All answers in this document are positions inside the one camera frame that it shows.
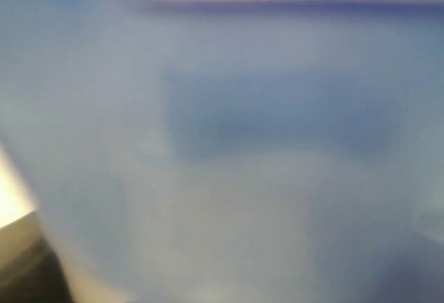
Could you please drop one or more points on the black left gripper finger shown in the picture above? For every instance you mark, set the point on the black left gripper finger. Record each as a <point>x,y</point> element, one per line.
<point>30,270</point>

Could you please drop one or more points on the blue plastic lid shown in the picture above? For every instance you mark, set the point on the blue plastic lid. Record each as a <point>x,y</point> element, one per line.
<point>233,151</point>

